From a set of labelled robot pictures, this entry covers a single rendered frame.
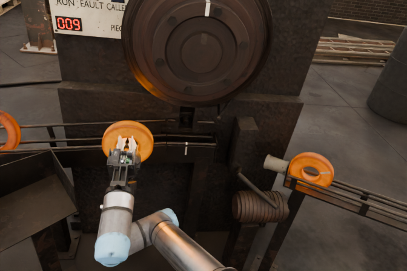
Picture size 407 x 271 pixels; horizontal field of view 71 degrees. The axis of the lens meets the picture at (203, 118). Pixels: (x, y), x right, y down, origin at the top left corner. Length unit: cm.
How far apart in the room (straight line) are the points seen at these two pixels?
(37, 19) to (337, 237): 351
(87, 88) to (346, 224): 170
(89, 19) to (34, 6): 274
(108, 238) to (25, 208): 45
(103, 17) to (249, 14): 48
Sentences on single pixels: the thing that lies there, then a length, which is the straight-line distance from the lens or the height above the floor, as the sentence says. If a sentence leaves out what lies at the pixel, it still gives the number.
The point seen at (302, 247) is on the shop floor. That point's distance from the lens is 184.
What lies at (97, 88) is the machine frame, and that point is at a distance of 113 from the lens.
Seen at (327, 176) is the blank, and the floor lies 73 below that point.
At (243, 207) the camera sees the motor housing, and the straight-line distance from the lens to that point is 119.
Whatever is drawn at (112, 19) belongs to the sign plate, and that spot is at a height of 112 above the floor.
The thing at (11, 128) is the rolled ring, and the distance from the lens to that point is 126.
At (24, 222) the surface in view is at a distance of 107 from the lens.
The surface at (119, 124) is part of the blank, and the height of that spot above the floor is 90.
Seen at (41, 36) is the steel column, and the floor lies 16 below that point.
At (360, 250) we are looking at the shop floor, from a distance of 201.
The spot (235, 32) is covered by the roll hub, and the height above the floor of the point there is 118.
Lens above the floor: 141
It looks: 33 degrees down
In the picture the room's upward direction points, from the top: 9 degrees clockwise
